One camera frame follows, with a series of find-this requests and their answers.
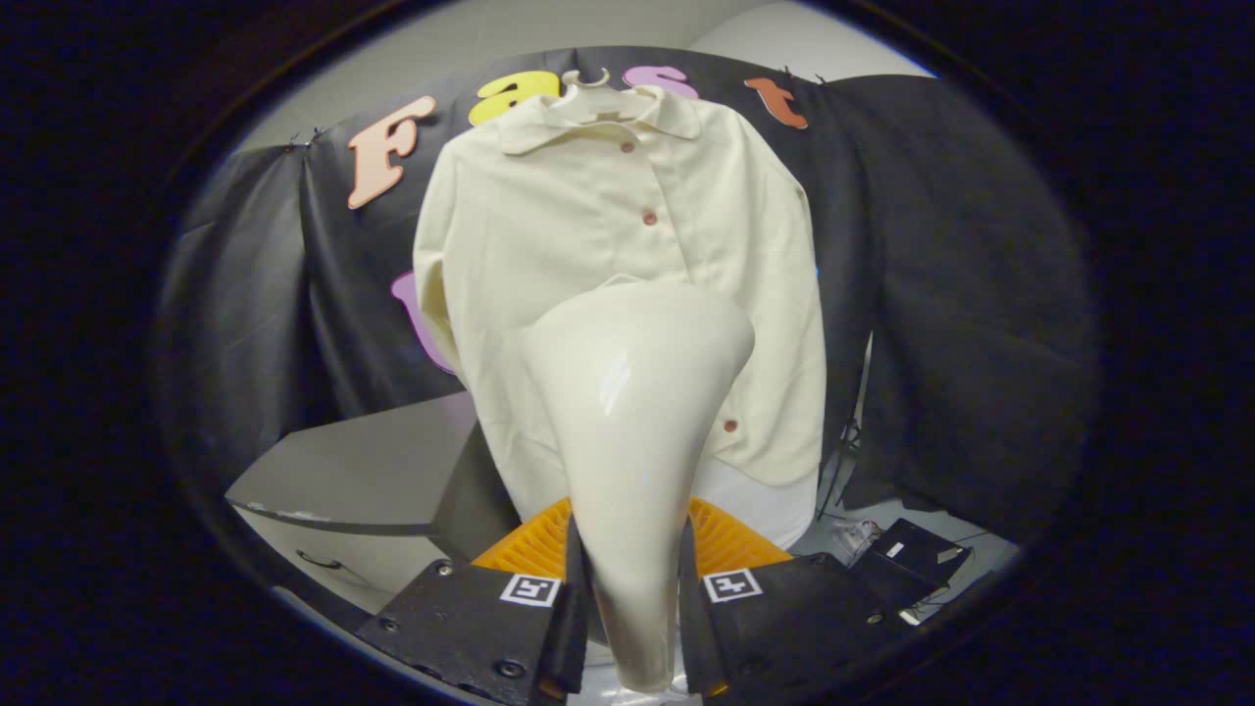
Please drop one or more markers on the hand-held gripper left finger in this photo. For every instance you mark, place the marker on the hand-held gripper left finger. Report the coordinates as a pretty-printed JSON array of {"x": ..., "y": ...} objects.
[{"x": 471, "y": 618}]

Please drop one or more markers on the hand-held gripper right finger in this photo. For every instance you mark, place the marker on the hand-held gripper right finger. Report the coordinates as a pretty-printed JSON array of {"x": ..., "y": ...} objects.
[{"x": 794, "y": 613}]

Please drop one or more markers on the white garment steamer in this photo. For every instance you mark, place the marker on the white garment steamer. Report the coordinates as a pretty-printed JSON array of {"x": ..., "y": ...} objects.
[{"x": 637, "y": 412}]

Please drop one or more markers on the cream button-up shirt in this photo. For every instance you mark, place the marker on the cream button-up shirt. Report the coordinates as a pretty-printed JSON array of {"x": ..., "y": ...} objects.
[{"x": 588, "y": 216}]

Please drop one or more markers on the white clothes hanger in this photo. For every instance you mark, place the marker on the white clothes hanger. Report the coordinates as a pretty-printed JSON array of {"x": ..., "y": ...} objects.
[{"x": 588, "y": 81}]

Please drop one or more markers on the white dress form stand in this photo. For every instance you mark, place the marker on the white dress form stand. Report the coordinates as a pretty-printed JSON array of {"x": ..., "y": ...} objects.
[{"x": 775, "y": 505}]

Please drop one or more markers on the black box device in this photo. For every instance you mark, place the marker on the black box device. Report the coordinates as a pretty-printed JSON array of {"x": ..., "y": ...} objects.
[{"x": 917, "y": 549}]

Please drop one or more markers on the grey drawer cabinet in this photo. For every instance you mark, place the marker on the grey drawer cabinet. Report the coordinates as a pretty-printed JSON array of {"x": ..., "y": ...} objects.
[{"x": 363, "y": 456}]

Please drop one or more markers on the black backdrop cloth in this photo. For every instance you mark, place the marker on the black backdrop cloth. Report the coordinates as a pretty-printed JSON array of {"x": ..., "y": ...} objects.
[{"x": 980, "y": 294}]

